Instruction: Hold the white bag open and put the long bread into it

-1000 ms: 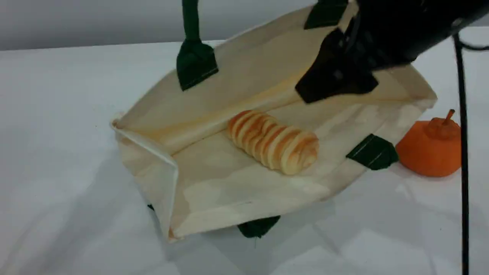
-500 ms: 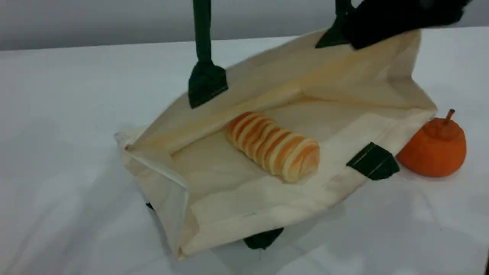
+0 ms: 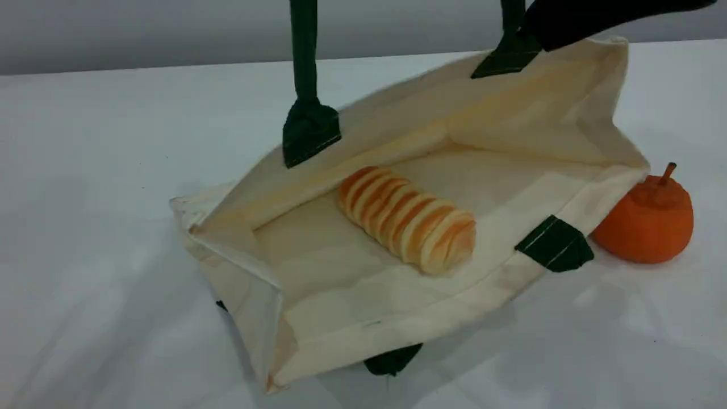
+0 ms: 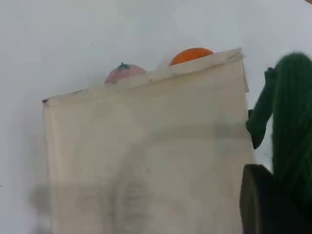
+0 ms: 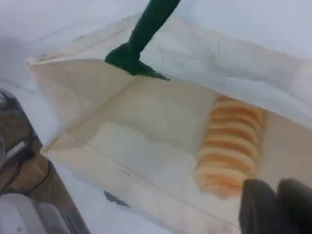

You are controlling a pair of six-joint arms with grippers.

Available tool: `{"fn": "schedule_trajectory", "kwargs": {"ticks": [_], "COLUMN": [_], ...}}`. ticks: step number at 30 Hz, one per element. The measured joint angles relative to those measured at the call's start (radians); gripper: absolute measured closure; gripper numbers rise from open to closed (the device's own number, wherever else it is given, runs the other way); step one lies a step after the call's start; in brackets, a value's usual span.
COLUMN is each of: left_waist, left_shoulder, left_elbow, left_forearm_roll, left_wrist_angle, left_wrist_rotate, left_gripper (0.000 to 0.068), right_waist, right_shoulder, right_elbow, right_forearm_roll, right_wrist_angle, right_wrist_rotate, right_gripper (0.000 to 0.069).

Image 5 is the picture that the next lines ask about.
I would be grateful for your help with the long striped bread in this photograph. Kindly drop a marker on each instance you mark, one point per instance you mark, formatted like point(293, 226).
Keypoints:
point(229, 146)

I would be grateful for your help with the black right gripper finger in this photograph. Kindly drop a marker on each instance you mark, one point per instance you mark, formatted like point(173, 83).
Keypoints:
point(258, 209)
point(296, 209)

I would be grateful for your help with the grey rounded plastic housing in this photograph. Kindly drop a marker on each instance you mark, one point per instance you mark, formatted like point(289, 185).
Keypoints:
point(24, 214)

